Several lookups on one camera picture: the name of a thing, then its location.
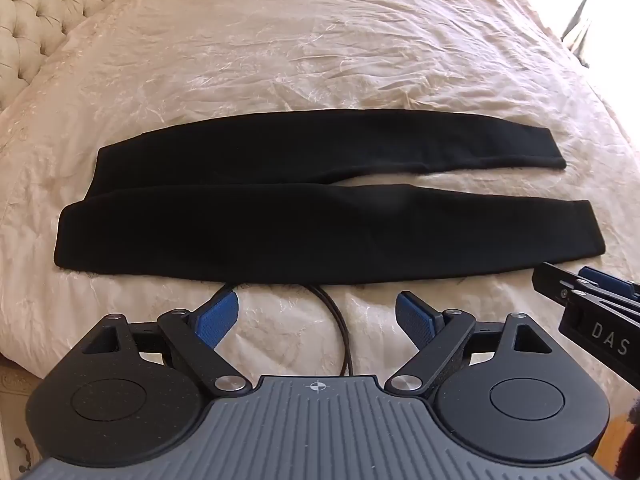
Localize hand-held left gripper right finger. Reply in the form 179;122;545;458
389;291;548;394

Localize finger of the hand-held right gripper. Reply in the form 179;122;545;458
576;266;640;311
531;261;640;322

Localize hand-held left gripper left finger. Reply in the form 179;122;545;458
85;291;251;395

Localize black pants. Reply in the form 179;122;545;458
54;108;607;287

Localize grey curtain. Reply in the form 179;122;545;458
561;0;603;67

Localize cream embroidered bedspread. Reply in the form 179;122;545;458
0;0;640;396

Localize beige tufted headboard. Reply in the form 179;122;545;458
0;0;137;112

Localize black cable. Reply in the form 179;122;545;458
299;284;357;377

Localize cream carved bed frame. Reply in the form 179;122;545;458
0;352;47;480

